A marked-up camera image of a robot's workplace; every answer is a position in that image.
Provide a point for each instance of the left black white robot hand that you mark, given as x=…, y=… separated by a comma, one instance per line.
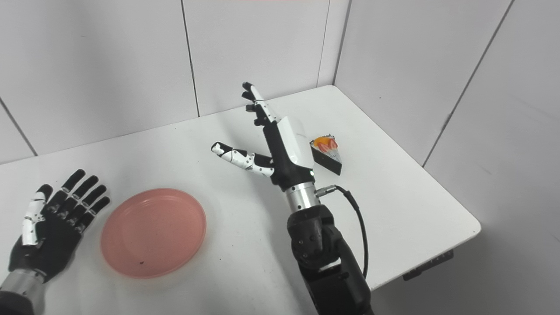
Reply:
x=52, y=236

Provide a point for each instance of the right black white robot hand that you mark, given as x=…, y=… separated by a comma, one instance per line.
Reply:
x=291, y=153

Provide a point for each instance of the chocolate cake slice with fruit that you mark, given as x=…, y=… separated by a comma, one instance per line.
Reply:
x=330, y=159

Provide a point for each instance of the pink round plate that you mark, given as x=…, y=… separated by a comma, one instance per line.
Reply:
x=153, y=232

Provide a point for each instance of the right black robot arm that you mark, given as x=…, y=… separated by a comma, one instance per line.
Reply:
x=319, y=249

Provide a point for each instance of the black table control panel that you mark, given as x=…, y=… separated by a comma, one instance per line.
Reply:
x=428, y=264

